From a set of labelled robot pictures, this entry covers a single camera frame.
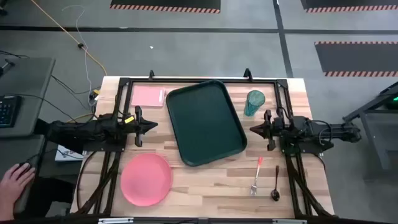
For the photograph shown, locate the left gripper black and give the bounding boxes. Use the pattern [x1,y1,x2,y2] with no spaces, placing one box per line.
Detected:
[124,105,159,147]

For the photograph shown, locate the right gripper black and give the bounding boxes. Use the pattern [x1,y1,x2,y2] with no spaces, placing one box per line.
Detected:
[249,109,283,152]

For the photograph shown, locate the teal faceted plastic cup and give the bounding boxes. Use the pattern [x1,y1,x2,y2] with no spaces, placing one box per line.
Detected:
[243,90,266,118]

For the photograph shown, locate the fork with red handle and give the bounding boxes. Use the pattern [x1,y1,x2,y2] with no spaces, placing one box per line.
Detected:
[250,156,264,197]

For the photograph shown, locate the dark spoon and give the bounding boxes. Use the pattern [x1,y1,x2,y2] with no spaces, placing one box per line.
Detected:
[271,165,281,202]

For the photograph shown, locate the pink round plate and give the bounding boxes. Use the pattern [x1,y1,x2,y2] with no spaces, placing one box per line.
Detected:
[120,152,174,208]

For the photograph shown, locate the dark green plastic tray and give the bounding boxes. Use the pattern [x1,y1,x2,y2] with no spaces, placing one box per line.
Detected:
[165,79,248,167]

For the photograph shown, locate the pink rectangular napkin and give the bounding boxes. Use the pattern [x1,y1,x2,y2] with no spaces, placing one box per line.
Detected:
[131,85,167,108]

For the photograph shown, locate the white printed paper sheet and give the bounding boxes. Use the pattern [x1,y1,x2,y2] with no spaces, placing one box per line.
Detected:
[55,144,85,163]

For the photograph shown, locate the grey metal side table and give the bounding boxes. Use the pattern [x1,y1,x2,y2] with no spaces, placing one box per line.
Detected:
[342,81,398,170]

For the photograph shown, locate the black striped-edge floor mat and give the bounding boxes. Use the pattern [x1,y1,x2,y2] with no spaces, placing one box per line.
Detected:
[109,0,221,14]
[300,0,398,14]
[314,40,398,78]

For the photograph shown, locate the grey side desk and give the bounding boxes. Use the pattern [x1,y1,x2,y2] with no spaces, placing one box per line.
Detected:
[0,57,57,138]

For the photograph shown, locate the black keyboard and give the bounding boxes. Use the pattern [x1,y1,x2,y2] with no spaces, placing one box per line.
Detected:
[0,95,23,129]

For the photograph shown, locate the black computer mouse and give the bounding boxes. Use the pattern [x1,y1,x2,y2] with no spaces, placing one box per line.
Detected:
[12,161,37,215]

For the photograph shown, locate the person's hand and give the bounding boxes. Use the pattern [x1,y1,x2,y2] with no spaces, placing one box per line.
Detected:
[0,163,36,222]

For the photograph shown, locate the black metal table frame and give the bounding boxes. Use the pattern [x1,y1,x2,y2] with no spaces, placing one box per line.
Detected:
[73,68,336,219]

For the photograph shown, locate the grey floor cable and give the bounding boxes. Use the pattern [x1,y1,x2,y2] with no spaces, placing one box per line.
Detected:
[61,4,95,96]

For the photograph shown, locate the orange floor cable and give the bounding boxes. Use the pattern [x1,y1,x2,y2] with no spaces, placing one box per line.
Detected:
[30,0,108,77]

